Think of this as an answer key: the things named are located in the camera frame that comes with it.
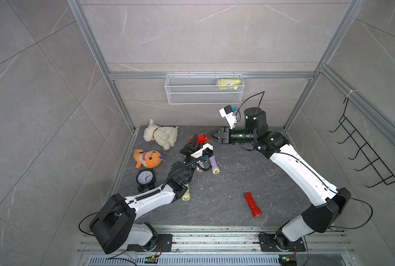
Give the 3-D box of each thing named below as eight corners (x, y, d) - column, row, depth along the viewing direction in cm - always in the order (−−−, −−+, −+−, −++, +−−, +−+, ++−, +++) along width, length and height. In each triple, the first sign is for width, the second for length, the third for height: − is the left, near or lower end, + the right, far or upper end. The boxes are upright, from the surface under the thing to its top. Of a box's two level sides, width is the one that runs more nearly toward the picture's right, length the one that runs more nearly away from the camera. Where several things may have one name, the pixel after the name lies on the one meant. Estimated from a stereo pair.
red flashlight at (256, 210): (255, 217, 83) (256, 216, 80) (244, 195, 90) (245, 193, 88) (261, 215, 83) (263, 214, 81) (250, 193, 91) (251, 191, 88)
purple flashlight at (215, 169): (213, 175, 97) (213, 172, 95) (208, 159, 104) (208, 156, 102) (219, 173, 98) (220, 170, 95) (214, 158, 105) (214, 155, 102)
